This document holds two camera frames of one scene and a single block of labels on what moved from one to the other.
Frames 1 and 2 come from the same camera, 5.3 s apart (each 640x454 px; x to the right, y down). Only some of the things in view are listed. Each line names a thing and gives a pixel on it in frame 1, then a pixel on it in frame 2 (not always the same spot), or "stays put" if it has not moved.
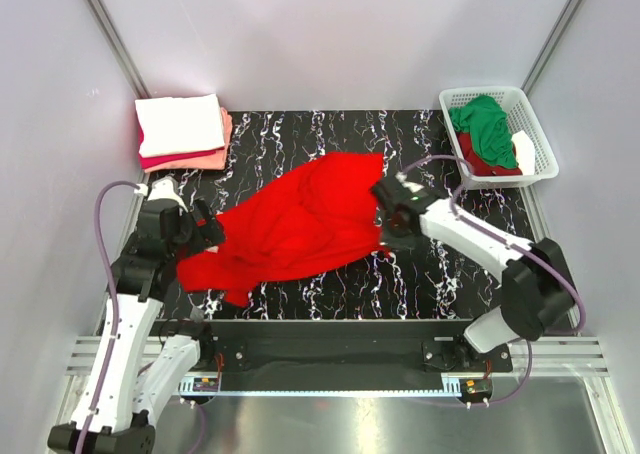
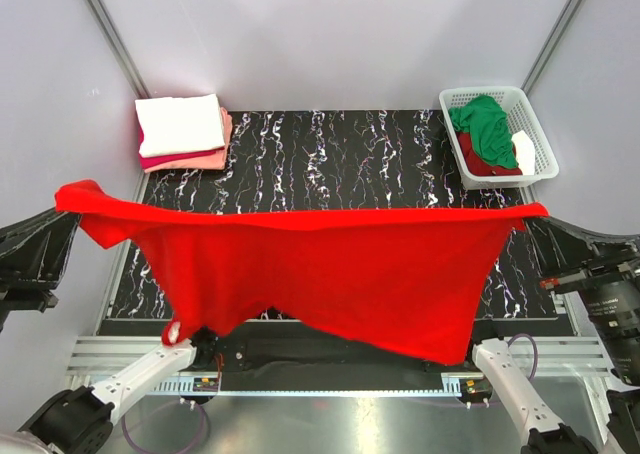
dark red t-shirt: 477,166 stays put
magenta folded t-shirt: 149,161 stays put
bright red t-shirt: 315,219 -> 416,280
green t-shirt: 485,121 stays put
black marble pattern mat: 423,277 stays put
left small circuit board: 208,384 stays put
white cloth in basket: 525,152 stays put
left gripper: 209,234 -> 33,253
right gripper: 389,214 -> 568,253
